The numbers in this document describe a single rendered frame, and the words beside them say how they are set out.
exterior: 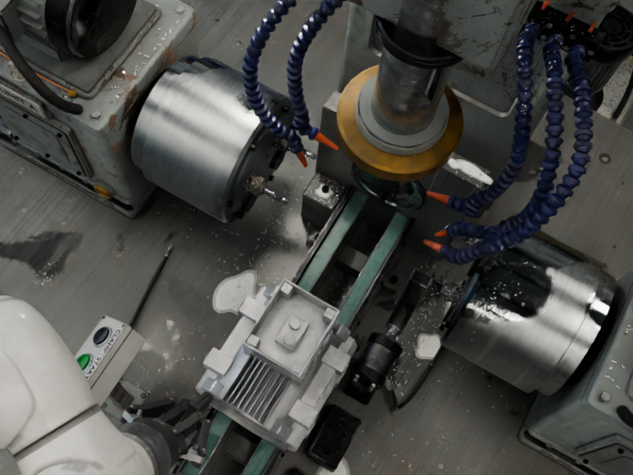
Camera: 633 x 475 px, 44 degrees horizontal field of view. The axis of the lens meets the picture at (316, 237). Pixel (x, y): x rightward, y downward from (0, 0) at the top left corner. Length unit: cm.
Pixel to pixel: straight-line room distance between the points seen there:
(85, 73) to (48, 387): 65
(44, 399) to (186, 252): 78
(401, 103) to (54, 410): 55
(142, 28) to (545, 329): 82
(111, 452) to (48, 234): 85
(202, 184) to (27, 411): 58
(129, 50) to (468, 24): 69
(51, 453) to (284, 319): 48
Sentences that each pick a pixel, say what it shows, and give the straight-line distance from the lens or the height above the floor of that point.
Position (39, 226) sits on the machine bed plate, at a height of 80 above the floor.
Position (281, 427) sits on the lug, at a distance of 121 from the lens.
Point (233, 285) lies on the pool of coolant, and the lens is 157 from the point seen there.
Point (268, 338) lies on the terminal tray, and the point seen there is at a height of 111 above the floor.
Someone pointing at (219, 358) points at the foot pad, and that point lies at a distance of 125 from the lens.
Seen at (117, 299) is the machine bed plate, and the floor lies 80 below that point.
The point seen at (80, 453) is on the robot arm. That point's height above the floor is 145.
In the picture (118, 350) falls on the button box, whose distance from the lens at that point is 128.
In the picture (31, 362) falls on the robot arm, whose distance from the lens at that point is 88.
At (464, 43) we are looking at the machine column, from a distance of 89.
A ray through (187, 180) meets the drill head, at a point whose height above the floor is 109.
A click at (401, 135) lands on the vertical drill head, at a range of 109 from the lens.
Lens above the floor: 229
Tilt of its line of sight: 68 degrees down
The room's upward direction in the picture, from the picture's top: 8 degrees clockwise
